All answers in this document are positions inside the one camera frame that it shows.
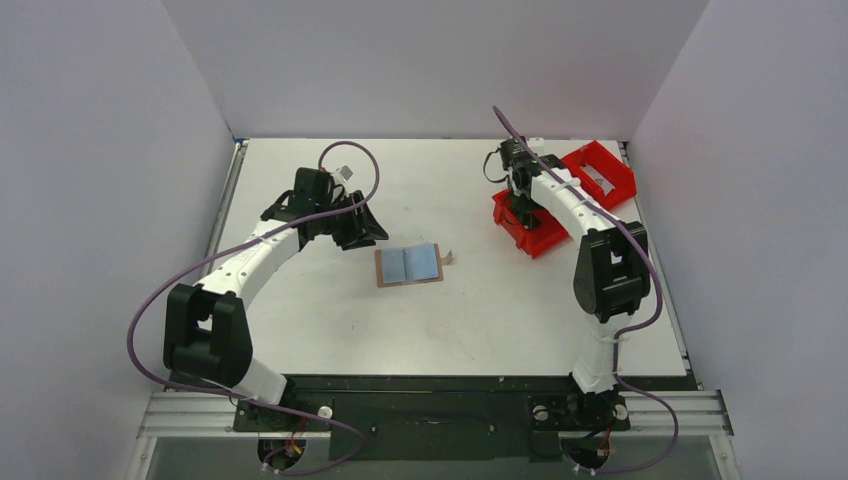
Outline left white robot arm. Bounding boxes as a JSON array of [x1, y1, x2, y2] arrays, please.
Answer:
[[163, 166, 388, 430]]

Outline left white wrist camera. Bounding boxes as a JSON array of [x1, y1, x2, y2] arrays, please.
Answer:
[[331, 165, 353, 185]]

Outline aluminium frame rail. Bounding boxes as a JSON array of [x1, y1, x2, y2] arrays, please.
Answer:
[[138, 391, 733, 439]]

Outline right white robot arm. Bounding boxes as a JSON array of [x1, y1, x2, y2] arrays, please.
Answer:
[[493, 138, 651, 427]]

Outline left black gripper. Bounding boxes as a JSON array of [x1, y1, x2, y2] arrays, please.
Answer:
[[315, 192, 387, 251]]

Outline red three-compartment bin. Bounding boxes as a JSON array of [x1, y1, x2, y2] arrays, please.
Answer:
[[493, 139, 637, 258]]

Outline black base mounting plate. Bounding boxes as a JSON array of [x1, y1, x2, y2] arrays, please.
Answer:
[[233, 370, 631, 463]]

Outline white patterned card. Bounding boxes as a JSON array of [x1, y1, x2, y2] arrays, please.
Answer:
[[584, 166, 616, 197]]

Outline brown leather card holder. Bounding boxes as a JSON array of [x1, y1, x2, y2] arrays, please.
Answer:
[[375, 242, 454, 288]]

